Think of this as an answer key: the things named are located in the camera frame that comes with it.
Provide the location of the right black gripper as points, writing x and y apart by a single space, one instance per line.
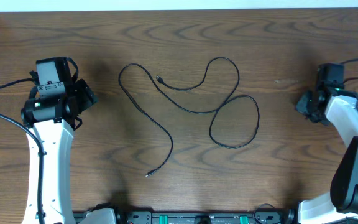
302 104

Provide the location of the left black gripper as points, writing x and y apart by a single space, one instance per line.
87 96

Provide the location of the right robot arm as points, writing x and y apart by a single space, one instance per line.
331 103

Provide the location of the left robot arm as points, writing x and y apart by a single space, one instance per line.
51 116

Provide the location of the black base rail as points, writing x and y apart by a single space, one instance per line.
263 214

